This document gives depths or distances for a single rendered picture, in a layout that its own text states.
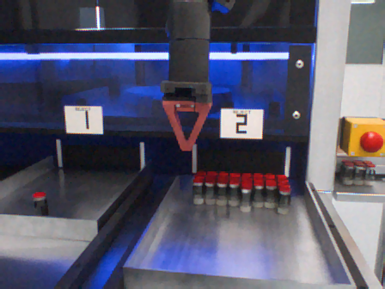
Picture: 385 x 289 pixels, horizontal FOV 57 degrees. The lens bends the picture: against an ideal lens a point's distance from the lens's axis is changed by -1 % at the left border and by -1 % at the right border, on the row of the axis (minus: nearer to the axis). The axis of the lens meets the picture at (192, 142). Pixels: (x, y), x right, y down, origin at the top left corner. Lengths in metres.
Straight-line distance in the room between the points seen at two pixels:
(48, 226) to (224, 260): 0.27
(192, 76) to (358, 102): 5.18
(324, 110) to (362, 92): 4.86
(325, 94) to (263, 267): 0.38
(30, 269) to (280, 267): 0.33
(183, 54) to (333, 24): 0.36
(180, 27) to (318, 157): 0.42
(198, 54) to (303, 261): 0.31
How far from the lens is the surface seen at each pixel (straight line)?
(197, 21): 0.49
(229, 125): 0.74
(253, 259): 0.53
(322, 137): 0.76
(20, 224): 0.63
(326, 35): 0.75
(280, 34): 0.74
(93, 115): 0.80
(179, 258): 0.52
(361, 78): 5.59
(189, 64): 0.48
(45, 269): 0.54
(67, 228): 0.59
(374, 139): 0.75
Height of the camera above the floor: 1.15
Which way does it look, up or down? 13 degrees down
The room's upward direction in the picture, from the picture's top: straight up
